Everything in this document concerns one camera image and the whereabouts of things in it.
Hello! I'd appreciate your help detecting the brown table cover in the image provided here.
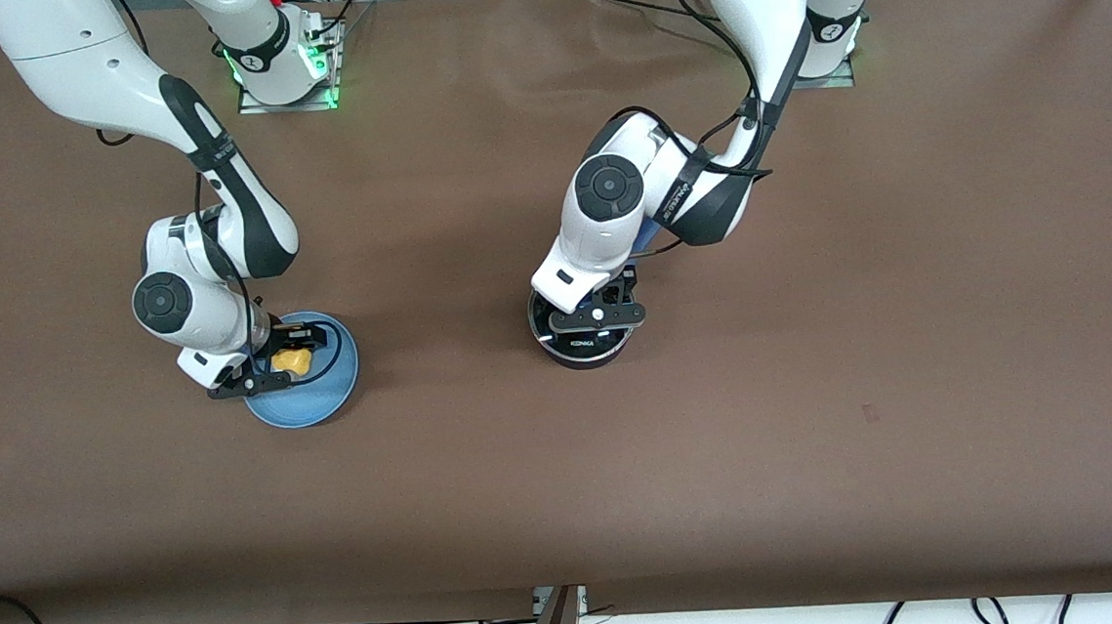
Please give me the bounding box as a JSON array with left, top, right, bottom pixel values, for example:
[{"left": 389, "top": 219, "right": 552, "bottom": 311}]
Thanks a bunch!
[{"left": 0, "top": 0, "right": 1112, "bottom": 624}]

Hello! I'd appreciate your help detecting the long black base cable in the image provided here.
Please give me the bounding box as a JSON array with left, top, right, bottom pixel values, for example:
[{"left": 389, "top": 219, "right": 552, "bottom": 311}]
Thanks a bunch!
[{"left": 581, "top": 0, "right": 722, "bottom": 32}]

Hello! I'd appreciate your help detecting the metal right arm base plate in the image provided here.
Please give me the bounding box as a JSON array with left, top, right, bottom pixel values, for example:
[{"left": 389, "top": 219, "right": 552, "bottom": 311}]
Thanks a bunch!
[{"left": 232, "top": 12, "right": 347, "bottom": 117}]

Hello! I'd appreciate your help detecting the glass lid with blue knob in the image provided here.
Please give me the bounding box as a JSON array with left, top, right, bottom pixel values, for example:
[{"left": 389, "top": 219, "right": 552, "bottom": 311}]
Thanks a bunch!
[{"left": 530, "top": 285, "right": 638, "bottom": 359}]

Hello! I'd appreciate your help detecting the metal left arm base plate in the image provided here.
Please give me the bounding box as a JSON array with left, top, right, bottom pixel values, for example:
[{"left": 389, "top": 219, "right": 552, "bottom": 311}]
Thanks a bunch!
[{"left": 790, "top": 37, "right": 856, "bottom": 91}]

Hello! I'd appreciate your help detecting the blue plate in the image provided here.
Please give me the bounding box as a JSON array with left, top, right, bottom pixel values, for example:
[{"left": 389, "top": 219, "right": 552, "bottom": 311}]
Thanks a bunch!
[{"left": 238, "top": 308, "right": 364, "bottom": 433}]

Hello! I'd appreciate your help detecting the yellow potato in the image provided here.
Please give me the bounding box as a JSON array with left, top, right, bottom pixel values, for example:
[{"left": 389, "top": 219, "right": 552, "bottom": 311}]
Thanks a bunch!
[{"left": 269, "top": 346, "right": 314, "bottom": 380}]

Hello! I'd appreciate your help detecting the black pot with blue handle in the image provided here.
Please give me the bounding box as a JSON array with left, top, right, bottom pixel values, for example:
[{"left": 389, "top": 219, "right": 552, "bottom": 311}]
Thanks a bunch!
[{"left": 521, "top": 227, "right": 668, "bottom": 373}]

